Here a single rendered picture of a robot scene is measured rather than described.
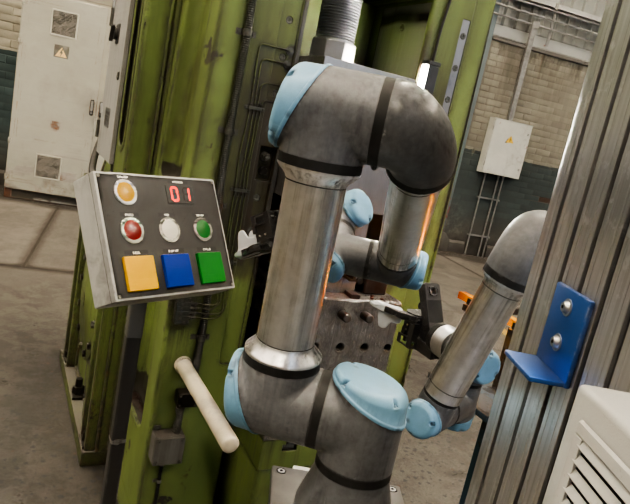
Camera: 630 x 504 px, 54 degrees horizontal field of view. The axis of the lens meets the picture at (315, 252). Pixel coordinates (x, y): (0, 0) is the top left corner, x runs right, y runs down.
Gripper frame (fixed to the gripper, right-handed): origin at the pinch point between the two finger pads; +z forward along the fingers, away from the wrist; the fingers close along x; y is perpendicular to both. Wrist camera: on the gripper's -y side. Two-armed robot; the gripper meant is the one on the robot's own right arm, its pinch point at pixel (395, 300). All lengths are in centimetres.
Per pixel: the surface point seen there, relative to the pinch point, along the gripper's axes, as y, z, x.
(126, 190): -17, 15, -66
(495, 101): -119, 548, 507
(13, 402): 100, 141, -75
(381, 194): -22.6, 30.6, 9.5
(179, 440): 60, 39, -36
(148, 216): -12, 14, -60
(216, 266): -1.3, 15.0, -42.6
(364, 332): 18.4, 24.7, 10.5
